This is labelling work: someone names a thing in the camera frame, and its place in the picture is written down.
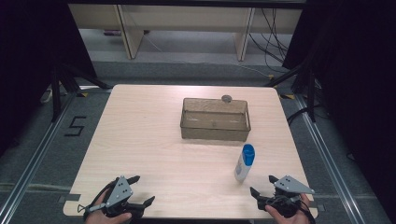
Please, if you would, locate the black metal stand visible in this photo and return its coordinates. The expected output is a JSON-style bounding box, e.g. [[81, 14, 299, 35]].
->
[[264, 62, 319, 124], [49, 62, 114, 123]]

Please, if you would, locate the thin white cable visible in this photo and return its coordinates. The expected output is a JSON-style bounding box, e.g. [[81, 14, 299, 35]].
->
[[234, 63, 273, 78]]

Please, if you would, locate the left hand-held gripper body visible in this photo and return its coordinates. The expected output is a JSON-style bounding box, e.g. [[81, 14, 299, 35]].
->
[[102, 175, 148, 219]]

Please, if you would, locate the person's left hand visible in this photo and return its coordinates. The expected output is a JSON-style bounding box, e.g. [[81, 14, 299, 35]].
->
[[84, 201, 134, 224]]

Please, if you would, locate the white bottle with blue cap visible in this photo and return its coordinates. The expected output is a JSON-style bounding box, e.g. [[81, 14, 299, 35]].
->
[[233, 143, 256, 183]]

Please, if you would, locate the black curtain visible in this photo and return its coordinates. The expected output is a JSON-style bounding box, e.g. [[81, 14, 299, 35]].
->
[[0, 0, 98, 157], [281, 0, 396, 216]]

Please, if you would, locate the black strap cable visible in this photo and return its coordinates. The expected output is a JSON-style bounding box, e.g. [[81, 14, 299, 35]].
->
[[77, 179, 120, 216]]

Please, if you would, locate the bundle of black cables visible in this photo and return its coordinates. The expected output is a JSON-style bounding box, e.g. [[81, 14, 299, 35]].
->
[[247, 7, 290, 65]]

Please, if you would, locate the translucent brown plastic box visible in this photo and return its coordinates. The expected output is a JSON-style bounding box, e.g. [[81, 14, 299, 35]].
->
[[179, 97, 252, 143]]

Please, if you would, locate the white coiled cable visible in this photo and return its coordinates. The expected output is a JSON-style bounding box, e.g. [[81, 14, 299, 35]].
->
[[39, 88, 54, 105]]

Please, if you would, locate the grey tape strip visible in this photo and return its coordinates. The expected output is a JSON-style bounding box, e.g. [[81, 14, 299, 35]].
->
[[57, 193, 82, 203]]

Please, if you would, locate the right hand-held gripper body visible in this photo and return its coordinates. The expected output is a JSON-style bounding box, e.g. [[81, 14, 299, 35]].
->
[[257, 175, 316, 218]]

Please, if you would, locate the aluminium floor rail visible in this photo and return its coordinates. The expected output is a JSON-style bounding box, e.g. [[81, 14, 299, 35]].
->
[[0, 90, 78, 224], [293, 92, 366, 224]]

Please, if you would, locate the beige wooden desk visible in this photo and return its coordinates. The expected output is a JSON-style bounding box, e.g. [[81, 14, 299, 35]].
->
[[68, 3, 303, 62]]

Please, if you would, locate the person's right hand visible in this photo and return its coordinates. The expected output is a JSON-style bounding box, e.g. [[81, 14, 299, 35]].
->
[[264, 192, 312, 224]]

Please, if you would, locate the black floor cable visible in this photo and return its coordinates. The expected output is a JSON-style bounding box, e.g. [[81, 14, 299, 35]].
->
[[286, 105, 316, 126]]

